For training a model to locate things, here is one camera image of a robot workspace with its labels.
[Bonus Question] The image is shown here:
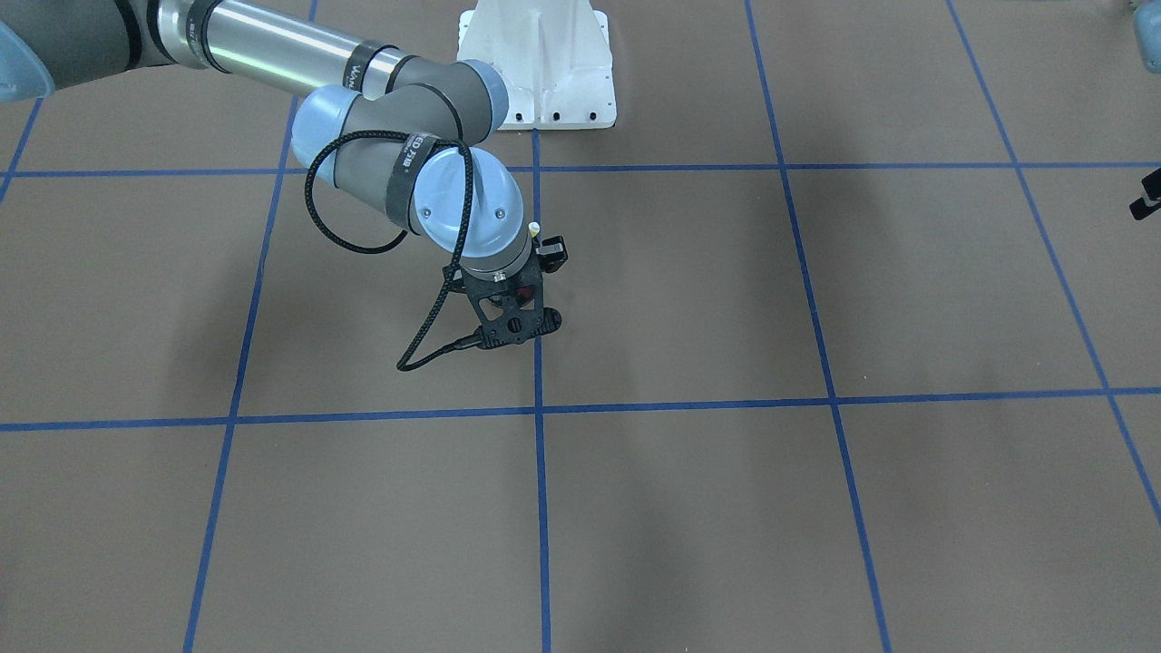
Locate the black braided cable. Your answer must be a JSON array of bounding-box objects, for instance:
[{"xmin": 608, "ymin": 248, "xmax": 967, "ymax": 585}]
[{"xmin": 304, "ymin": 130, "xmax": 495, "ymax": 373}]

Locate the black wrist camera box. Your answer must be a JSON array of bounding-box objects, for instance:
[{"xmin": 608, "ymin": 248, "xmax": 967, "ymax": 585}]
[{"xmin": 535, "ymin": 236, "xmax": 569, "ymax": 274}]

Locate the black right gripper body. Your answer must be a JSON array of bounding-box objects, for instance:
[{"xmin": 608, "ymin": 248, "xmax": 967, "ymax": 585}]
[{"xmin": 462, "ymin": 263, "xmax": 562, "ymax": 350}]

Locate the white pedestal base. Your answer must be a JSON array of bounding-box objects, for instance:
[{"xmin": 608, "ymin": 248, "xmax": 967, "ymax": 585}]
[{"xmin": 457, "ymin": 1, "xmax": 618, "ymax": 130}]

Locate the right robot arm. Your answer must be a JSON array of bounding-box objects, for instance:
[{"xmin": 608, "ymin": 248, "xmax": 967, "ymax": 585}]
[{"xmin": 1, "ymin": 1, "xmax": 568, "ymax": 371}]

